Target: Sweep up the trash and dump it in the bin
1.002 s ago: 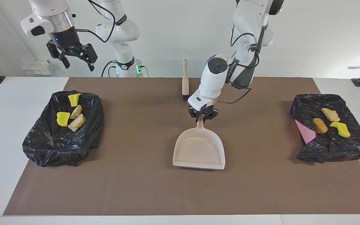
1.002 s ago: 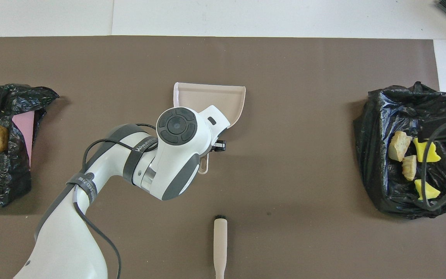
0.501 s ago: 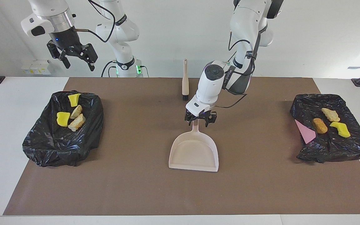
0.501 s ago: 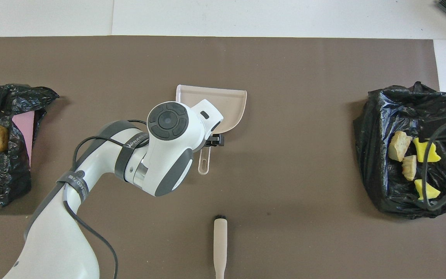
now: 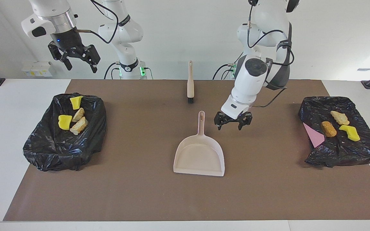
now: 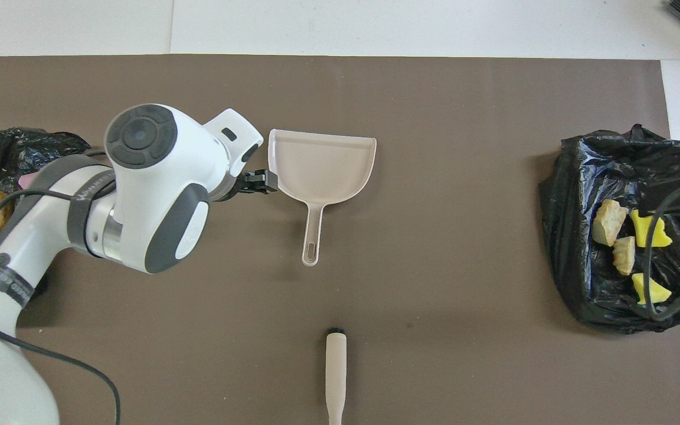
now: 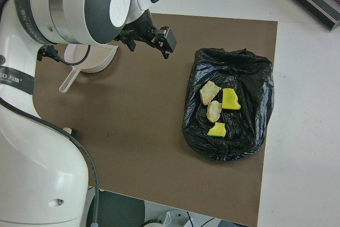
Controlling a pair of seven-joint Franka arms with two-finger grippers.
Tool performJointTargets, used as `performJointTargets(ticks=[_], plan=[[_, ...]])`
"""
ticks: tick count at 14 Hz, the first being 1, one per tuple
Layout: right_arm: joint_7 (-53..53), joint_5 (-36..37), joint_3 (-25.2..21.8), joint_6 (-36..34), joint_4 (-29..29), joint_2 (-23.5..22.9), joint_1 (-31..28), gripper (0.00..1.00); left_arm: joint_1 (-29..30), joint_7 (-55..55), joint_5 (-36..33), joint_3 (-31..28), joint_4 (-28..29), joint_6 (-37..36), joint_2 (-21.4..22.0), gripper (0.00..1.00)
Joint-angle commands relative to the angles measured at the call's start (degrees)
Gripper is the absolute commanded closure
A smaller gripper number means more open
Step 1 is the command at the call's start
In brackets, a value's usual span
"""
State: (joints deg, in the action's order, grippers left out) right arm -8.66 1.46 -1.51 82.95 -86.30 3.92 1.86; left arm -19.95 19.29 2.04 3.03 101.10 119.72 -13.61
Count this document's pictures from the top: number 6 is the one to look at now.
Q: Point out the yellow sponge chunk green edge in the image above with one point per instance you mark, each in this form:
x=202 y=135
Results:
x=653 y=290

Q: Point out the large pale foam scrap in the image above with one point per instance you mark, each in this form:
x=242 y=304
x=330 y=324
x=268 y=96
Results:
x=608 y=222

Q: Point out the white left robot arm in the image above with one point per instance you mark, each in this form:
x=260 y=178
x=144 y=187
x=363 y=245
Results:
x=151 y=177

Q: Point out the large yellow sponge chunk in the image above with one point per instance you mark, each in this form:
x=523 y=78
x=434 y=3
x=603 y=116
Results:
x=653 y=233

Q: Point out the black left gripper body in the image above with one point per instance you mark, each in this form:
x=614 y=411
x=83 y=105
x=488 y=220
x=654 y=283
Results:
x=235 y=188

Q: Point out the black bag lined bin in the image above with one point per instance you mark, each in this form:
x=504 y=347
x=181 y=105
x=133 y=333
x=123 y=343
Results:
x=582 y=265

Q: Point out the beige hand brush black bristles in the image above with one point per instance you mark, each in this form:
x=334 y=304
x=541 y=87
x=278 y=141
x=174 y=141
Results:
x=336 y=372

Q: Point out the pink bin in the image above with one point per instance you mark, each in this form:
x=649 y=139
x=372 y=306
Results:
x=26 y=177

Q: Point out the brown table mat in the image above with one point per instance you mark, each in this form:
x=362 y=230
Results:
x=434 y=106

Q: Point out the pale pink plastic dustpan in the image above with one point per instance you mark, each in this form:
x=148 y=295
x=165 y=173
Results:
x=322 y=168

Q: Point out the small pale foam scrap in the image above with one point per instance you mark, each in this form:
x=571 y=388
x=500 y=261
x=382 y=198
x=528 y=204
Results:
x=624 y=255

